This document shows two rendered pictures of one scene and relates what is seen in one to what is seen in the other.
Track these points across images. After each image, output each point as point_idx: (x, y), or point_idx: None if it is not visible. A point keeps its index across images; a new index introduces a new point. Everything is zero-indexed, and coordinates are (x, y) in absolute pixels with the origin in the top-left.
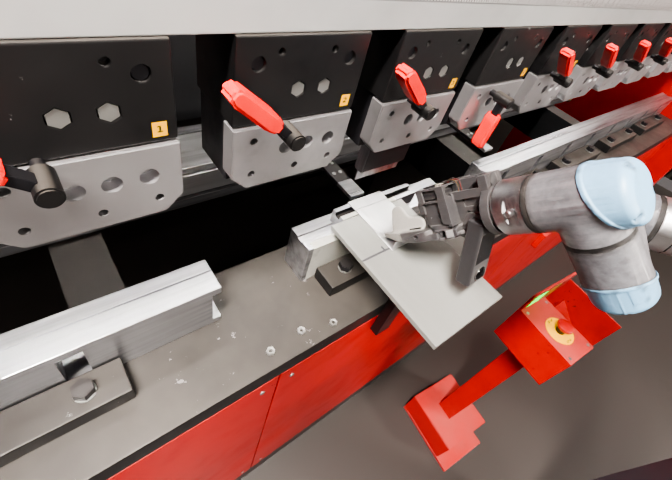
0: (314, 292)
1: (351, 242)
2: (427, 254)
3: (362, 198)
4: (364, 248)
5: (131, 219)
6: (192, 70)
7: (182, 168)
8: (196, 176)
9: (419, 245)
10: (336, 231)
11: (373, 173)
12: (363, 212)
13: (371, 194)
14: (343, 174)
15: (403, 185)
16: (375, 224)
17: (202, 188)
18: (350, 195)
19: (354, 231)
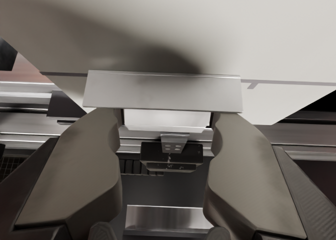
0: None
1: (291, 108)
2: (127, 21)
3: (172, 130)
4: (290, 97)
5: (329, 114)
6: (206, 174)
7: (290, 151)
8: (279, 141)
9: (132, 55)
10: (279, 120)
11: (187, 209)
12: (196, 124)
13: (149, 130)
14: (166, 144)
15: (70, 124)
16: (200, 113)
17: (272, 125)
18: (188, 136)
19: (253, 114)
